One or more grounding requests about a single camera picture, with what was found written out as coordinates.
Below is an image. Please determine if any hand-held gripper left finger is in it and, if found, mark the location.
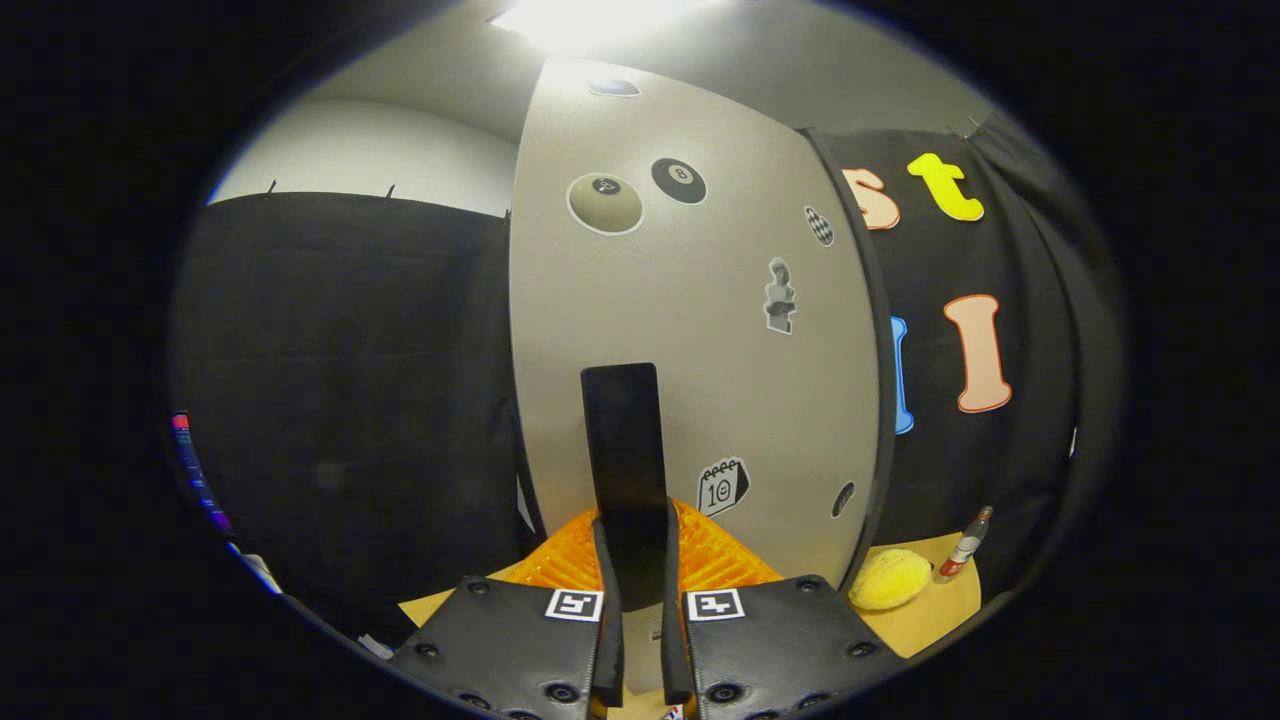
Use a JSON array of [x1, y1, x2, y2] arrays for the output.
[[388, 505, 626, 720]]

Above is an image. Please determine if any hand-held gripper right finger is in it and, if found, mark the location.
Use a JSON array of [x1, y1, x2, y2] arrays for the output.
[[660, 497, 906, 720]]

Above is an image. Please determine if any black cabinet door handle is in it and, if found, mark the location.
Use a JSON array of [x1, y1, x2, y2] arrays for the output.
[[580, 363, 669, 611]]

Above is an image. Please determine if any yellow sponge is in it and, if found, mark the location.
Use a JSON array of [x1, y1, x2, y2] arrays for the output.
[[848, 548, 933, 611]]

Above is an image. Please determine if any small red label bottle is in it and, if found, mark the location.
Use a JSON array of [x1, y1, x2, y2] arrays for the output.
[[933, 505, 994, 584]]

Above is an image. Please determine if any large ceiling light panel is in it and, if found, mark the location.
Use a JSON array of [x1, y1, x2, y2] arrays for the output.
[[490, 0, 701, 53]]

